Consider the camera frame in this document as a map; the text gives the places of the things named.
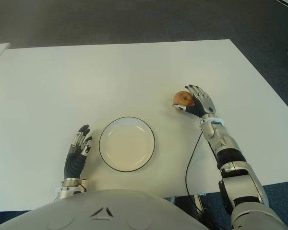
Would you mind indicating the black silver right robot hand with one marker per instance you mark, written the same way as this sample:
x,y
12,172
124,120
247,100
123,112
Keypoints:
x,y
206,103

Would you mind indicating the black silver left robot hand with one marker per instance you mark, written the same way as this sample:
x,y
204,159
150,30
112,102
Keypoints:
x,y
73,165

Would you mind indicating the red yellow apple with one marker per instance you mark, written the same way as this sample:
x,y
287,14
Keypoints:
x,y
182,97

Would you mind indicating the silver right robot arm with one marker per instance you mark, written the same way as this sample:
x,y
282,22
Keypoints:
x,y
230,148

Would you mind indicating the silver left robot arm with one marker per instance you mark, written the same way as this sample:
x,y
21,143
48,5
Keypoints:
x,y
67,189

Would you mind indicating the white plate black rim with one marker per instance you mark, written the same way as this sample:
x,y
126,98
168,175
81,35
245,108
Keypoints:
x,y
127,146

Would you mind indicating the grey robot torso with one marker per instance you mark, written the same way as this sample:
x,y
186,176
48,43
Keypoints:
x,y
98,213

